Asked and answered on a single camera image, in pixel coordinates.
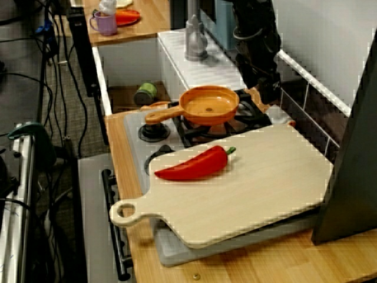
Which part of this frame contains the black upright bar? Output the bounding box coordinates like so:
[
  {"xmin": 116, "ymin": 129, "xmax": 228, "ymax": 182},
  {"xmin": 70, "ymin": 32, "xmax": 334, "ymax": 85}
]
[{"xmin": 68, "ymin": 7, "xmax": 101, "ymax": 98}]

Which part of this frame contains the black oven door handle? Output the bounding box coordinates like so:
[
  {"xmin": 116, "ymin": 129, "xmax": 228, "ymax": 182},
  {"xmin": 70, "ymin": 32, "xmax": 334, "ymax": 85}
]
[{"xmin": 101, "ymin": 169, "xmax": 132, "ymax": 281}]

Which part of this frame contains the purple plastic cup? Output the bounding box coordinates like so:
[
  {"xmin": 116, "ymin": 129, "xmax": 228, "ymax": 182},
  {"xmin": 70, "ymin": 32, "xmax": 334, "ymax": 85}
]
[{"xmin": 89, "ymin": 11, "xmax": 118, "ymax": 37}]

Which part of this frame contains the black burner grate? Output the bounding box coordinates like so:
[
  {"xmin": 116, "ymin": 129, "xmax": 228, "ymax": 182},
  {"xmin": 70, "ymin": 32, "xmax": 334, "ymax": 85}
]
[{"xmin": 169, "ymin": 90, "xmax": 273, "ymax": 148}]

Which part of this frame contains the black stove knob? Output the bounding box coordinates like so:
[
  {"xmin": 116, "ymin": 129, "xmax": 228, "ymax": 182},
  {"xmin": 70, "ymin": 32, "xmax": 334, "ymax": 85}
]
[
  {"xmin": 138, "ymin": 122, "xmax": 171, "ymax": 144},
  {"xmin": 144, "ymin": 144, "xmax": 177, "ymax": 175}
]

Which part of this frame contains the red plastic plate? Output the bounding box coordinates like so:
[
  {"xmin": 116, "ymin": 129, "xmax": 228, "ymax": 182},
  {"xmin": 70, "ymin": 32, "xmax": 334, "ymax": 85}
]
[{"xmin": 115, "ymin": 8, "xmax": 141, "ymax": 28}]

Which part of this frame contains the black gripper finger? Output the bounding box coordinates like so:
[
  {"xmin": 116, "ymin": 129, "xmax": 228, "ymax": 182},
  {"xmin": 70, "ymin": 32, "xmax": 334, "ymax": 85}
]
[{"xmin": 257, "ymin": 73, "xmax": 283, "ymax": 106}]

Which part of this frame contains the white soft toy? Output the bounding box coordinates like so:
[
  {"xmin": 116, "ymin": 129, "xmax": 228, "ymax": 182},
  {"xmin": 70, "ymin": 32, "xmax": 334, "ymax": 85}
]
[{"xmin": 98, "ymin": 0, "xmax": 118, "ymax": 15}]

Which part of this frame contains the green toy can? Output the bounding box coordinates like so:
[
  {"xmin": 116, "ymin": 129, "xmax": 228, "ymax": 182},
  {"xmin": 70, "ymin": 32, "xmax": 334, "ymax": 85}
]
[{"xmin": 134, "ymin": 82, "xmax": 158, "ymax": 106}]

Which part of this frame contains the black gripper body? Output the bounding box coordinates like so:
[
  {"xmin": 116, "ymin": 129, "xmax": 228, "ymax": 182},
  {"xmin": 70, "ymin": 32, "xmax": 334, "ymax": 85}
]
[{"xmin": 234, "ymin": 50, "xmax": 281, "ymax": 90}]

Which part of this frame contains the wooden toy kitchen countertop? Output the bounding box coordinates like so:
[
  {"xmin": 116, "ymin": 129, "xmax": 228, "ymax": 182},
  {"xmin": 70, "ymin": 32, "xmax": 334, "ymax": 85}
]
[{"xmin": 104, "ymin": 87, "xmax": 377, "ymax": 283}]

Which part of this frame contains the black cable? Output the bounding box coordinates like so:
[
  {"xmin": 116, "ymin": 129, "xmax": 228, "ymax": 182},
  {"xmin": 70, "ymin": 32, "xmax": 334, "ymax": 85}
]
[
  {"xmin": 0, "ymin": 72, "xmax": 55, "ymax": 139},
  {"xmin": 58, "ymin": 11, "xmax": 89, "ymax": 159}
]

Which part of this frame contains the white cloth piece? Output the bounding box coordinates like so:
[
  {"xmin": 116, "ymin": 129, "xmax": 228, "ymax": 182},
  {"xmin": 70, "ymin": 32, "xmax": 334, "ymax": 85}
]
[{"xmin": 264, "ymin": 104, "xmax": 291, "ymax": 126}]

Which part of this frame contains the aluminium frame profile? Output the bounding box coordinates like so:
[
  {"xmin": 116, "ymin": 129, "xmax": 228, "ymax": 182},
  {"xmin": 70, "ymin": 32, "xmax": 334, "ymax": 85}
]
[{"xmin": 0, "ymin": 123, "xmax": 38, "ymax": 283}]

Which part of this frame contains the orange toy frying pan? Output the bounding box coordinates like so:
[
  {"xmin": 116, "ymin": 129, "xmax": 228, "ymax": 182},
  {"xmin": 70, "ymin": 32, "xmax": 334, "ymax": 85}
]
[{"xmin": 145, "ymin": 85, "xmax": 241, "ymax": 126}]

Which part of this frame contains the white toy oven door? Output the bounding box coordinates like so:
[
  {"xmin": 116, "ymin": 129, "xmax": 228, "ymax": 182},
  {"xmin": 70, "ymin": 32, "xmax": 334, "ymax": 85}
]
[{"xmin": 78, "ymin": 154, "xmax": 136, "ymax": 283}]

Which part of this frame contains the light wooden cutting board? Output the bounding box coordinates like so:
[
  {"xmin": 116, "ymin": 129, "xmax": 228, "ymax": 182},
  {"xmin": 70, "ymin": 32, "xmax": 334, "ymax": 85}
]
[{"xmin": 108, "ymin": 123, "xmax": 335, "ymax": 251}]

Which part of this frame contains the grey toy stove plate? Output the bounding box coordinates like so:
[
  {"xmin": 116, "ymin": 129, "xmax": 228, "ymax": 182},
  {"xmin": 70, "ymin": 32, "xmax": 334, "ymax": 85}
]
[{"xmin": 123, "ymin": 110, "xmax": 319, "ymax": 268}]

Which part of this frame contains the red toy chili pepper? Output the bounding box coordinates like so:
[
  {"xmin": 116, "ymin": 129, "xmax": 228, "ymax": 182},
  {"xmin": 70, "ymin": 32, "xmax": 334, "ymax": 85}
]
[{"xmin": 154, "ymin": 145, "xmax": 237, "ymax": 181}]

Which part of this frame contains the dark tiled backsplash panel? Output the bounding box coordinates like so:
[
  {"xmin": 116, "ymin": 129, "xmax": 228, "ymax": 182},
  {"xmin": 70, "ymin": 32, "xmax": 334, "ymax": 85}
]
[{"xmin": 241, "ymin": 20, "xmax": 353, "ymax": 164}]

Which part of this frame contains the dark upright panel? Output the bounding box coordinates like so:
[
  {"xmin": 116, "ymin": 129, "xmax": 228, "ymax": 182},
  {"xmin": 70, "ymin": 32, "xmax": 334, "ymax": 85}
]
[{"xmin": 310, "ymin": 29, "xmax": 377, "ymax": 247}]

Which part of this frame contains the white toy sink unit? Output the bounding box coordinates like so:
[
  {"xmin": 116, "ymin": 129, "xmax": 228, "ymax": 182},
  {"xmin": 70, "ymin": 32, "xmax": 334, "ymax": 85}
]
[{"xmin": 92, "ymin": 28, "xmax": 254, "ymax": 117}]

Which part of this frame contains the grey toy faucet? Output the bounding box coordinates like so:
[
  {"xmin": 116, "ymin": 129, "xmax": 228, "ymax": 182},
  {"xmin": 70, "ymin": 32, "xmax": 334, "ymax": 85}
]
[{"xmin": 184, "ymin": 0, "xmax": 217, "ymax": 62}]

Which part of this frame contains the teal blue box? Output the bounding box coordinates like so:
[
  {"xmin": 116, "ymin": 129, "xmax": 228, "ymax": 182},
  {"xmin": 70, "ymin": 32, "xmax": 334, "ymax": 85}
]
[{"xmin": 213, "ymin": 0, "xmax": 238, "ymax": 51}]

